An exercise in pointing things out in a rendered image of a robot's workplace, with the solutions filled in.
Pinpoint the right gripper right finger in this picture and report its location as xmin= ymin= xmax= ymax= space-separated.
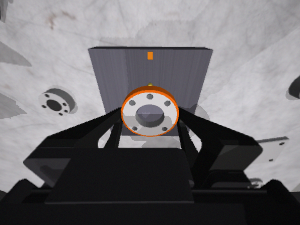
xmin=177 ymin=107 xmax=263 ymax=187

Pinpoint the dark grey metal block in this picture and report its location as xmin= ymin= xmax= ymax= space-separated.
xmin=88 ymin=46 xmax=213 ymax=122

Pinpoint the grey round plate with holes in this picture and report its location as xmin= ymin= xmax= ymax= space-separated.
xmin=249 ymin=178 xmax=264 ymax=188
xmin=289 ymin=76 xmax=300 ymax=99
xmin=38 ymin=88 xmax=75 ymax=116

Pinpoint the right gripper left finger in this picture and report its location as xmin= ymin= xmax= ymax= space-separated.
xmin=36 ymin=107 xmax=123 ymax=148

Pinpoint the grey rectangular plate with four holes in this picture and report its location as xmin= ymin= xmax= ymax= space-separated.
xmin=250 ymin=137 xmax=290 ymax=165

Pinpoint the white round plate with orange rim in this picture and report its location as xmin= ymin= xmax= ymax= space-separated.
xmin=121 ymin=86 xmax=179 ymax=137

